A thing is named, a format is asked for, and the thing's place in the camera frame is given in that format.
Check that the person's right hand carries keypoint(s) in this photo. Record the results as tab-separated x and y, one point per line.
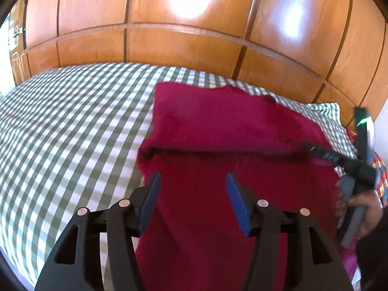
368	212

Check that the dark red sweater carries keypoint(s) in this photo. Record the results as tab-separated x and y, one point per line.
227	127

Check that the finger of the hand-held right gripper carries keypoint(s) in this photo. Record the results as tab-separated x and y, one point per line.
326	154

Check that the green checked bed sheet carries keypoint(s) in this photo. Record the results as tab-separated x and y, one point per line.
75	127

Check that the multicolour checked pillow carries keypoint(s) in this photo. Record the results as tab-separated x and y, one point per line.
380	169

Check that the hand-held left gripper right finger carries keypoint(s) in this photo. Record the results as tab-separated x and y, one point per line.
238	200

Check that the wooden wardrobe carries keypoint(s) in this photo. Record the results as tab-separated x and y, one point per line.
194	45

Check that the person's right forearm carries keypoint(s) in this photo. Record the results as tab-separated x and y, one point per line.
374	257

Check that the wooden door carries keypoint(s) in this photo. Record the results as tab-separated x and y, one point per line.
18	63

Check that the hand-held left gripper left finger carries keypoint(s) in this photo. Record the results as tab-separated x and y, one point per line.
150	197

